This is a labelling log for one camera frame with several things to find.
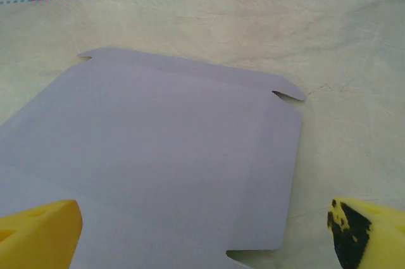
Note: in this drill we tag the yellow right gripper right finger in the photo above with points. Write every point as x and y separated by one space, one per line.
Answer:
379 237

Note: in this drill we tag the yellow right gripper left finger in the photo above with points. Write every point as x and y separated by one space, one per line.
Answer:
38 237

